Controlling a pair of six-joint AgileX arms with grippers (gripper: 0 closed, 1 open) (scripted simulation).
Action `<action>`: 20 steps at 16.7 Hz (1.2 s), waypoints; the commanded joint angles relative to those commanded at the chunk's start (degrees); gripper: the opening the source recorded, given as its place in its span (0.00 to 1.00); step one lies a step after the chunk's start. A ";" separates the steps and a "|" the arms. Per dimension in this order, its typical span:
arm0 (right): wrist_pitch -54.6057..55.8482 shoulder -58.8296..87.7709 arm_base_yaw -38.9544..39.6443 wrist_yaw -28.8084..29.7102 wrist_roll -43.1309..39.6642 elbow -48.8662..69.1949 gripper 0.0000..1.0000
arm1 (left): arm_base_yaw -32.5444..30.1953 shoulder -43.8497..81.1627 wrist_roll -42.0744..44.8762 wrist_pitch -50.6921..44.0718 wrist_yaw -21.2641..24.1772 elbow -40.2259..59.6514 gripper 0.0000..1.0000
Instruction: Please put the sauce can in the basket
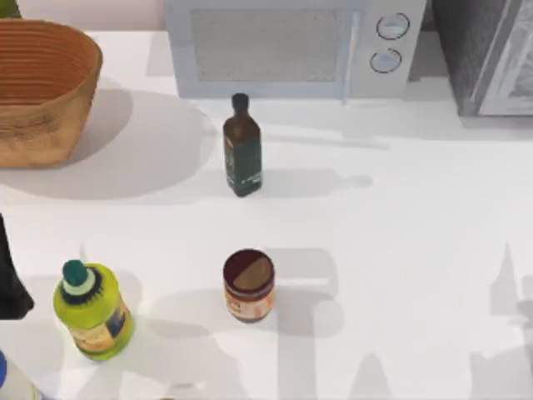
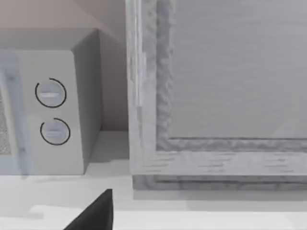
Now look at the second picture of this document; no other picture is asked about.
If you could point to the grey cabinet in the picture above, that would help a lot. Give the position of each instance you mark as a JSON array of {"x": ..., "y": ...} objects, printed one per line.
[{"x": 216, "y": 83}]

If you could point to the microwave door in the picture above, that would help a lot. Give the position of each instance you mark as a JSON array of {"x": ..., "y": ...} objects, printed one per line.
[{"x": 9, "y": 115}]

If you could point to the pale microwave oven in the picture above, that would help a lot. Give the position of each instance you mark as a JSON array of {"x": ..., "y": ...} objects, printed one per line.
[{"x": 79, "y": 95}]

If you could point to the round microwave knob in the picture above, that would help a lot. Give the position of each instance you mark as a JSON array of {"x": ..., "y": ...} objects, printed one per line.
[
  {"x": 55, "y": 131},
  {"x": 50, "y": 92}
]

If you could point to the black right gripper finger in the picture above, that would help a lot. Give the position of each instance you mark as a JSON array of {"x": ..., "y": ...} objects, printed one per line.
[{"x": 98, "y": 213}]

